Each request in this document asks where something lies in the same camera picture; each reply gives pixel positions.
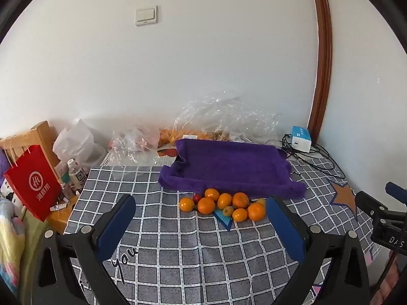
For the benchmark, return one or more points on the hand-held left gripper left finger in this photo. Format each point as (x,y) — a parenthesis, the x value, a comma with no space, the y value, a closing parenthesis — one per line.
(115,228)

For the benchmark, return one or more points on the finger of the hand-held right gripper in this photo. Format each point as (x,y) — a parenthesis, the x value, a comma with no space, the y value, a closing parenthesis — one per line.
(370,204)
(397,192)

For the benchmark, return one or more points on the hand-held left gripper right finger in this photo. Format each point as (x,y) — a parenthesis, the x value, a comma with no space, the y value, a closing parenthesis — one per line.
(286,228)

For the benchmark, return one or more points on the round orange mandarin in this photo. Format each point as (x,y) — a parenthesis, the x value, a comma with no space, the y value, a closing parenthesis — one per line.
(256,211)
(240,200)

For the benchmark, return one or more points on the small yellow fruit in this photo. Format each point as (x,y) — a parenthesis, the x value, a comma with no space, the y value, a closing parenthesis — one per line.
(228,210)
(261,200)

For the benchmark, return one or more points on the small oval orange citrus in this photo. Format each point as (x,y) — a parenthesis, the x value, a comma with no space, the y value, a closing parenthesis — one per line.
(206,205)
(224,199)
(212,193)
(239,214)
(186,204)

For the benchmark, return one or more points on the purple towel-covered tray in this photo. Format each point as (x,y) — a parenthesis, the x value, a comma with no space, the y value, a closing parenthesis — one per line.
(229,168)

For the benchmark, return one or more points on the wooden bedside table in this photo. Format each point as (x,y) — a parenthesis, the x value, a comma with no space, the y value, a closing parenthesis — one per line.
(60,220)

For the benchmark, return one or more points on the small white tube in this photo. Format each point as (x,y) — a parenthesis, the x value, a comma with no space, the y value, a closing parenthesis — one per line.
(59,206)

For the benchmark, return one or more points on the small clear bottle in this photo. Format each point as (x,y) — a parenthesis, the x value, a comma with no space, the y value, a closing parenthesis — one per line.
(66,191)

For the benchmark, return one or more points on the clear water bottle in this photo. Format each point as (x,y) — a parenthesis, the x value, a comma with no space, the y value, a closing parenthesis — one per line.
(76,174)

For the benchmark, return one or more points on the grey checked bed sheet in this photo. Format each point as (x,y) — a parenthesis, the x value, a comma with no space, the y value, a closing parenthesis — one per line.
(197,254)

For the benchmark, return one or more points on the small red fruit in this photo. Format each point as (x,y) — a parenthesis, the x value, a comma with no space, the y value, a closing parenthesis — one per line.
(197,198)

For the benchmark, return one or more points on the small clear plastic bag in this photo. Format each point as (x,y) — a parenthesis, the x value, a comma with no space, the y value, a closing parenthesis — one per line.
(133,141)

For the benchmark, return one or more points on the white and blue box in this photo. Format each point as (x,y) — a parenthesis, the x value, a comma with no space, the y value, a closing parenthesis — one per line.
(301,139)

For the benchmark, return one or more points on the white plastic bag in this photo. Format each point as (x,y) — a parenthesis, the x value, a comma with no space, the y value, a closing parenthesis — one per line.
(78,143)

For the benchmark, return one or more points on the red paper bag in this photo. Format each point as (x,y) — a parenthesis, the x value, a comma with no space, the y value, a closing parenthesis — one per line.
(30,181)

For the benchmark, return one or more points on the pastel fluffy blanket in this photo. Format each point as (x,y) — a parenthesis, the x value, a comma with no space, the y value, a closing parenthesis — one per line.
(12,244)

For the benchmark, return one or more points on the wooden chair back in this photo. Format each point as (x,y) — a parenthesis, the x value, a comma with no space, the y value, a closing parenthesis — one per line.
(43,132)

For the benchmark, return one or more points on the large clear plastic bag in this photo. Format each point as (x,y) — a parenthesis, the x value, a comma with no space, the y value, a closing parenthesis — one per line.
(229,117)

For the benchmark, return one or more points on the brown wooden door frame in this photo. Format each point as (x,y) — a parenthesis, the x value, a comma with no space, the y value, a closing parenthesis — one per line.
(322,54)

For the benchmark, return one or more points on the white wall light switch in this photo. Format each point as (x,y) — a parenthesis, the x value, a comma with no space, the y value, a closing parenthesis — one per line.
(146,15)

